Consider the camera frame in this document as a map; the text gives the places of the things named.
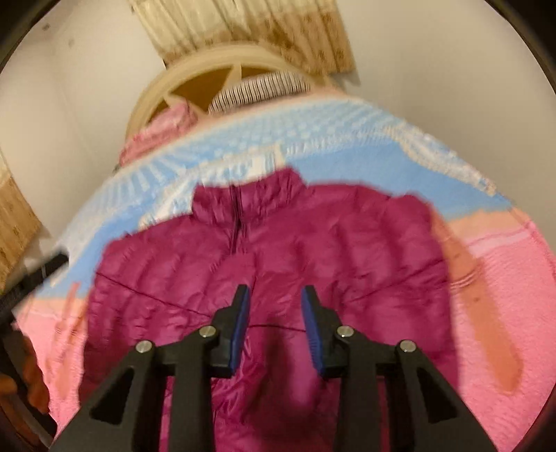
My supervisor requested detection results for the beige floral window curtain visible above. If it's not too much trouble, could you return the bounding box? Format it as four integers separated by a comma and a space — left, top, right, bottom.
128, 0, 357, 75

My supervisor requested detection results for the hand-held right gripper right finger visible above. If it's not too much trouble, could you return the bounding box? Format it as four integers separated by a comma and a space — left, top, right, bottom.
301, 284, 498, 452

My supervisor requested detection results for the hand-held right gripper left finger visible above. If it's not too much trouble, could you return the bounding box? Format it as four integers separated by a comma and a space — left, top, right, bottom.
48, 284, 251, 452

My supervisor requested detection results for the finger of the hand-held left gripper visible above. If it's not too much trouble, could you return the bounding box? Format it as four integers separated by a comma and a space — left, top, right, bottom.
0, 254, 69, 331

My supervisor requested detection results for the beige patterned cloth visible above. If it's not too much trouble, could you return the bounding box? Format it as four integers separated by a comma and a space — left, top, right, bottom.
0, 152, 42, 292

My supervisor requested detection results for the cream wooden bed headboard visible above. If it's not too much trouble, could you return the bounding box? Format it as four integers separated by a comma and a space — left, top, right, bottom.
126, 43, 335, 144

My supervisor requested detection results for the person's left hand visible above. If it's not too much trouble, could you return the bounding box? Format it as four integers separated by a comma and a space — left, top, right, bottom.
0, 334, 50, 413

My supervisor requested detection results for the magenta puffer jacket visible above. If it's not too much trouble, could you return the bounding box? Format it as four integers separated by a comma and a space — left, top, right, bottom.
84, 169, 459, 452

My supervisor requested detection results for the folded pink quilt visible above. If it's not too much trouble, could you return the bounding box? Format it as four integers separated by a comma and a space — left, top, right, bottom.
118, 104, 196, 166

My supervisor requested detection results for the striped pillow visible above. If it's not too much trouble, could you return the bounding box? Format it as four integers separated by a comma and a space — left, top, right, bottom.
207, 72, 311, 114

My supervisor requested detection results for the blue and pink blanket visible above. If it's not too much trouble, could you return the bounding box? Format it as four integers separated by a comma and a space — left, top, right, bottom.
13, 96, 556, 452

